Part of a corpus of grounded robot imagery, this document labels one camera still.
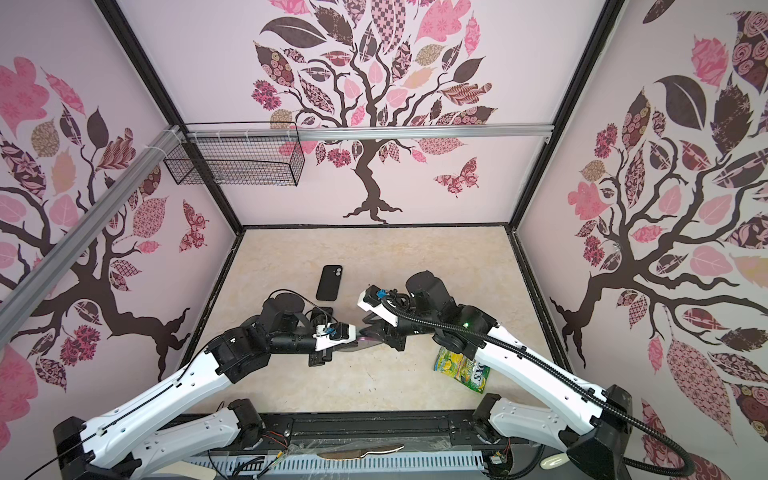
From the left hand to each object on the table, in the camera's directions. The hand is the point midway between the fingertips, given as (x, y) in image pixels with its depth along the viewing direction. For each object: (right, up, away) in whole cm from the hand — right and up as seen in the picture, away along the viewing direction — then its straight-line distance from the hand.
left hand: (352, 342), depth 68 cm
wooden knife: (+1, -28, +2) cm, 28 cm away
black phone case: (-13, +10, +36) cm, 39 cm away
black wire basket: (-40, +53, +27) cm, 72 cm away
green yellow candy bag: (+32, -13, +13) cm, 37 cm away
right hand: (+3, +5, -3) cm, 7 cm away
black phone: (+3, +2, -5) cm, 6 cm away
